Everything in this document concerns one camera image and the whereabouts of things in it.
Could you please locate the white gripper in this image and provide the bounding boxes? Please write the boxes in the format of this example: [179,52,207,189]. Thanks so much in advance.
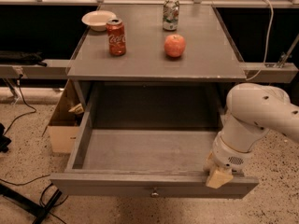
[204,133,252,189]

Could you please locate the grey top drawer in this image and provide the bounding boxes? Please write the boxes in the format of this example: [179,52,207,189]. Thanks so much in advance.
[50,82,258,199]

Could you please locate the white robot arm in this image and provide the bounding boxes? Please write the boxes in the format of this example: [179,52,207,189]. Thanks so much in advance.
[204,83,299,189]

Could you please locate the grey drawer cabinet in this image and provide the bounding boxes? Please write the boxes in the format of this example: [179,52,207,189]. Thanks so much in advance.
[68,5,245,130]

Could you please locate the red apple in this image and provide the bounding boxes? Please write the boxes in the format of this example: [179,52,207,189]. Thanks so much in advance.
[164,35,186,58]

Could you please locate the cardboard box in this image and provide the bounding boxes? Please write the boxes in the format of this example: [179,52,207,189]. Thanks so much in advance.
[46,80,85,153]

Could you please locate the green white soda can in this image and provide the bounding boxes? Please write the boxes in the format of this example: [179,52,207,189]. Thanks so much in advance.
[163,0,179,31]

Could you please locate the red cola can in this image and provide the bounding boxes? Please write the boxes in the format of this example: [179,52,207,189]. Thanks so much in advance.
[106,18,126,56]

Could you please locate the white bowl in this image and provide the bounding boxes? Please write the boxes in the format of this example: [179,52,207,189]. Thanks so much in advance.
[81,10,116,32]

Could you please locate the black stand base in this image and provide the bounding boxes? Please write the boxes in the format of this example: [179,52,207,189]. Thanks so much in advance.
[0,184,62,224]

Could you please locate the white hanging cable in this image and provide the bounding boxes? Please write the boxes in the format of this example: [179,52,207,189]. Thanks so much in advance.
[246,0,275,82]

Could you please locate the black floor cable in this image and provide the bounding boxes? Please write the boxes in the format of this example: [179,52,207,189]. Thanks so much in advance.
[0,173,69,224]

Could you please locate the black cable from rail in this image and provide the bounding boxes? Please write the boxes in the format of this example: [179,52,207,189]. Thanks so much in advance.
[3,74,37,136]

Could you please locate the black bag on rail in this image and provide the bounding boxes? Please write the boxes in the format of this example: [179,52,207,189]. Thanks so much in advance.
[0,50,47,67]

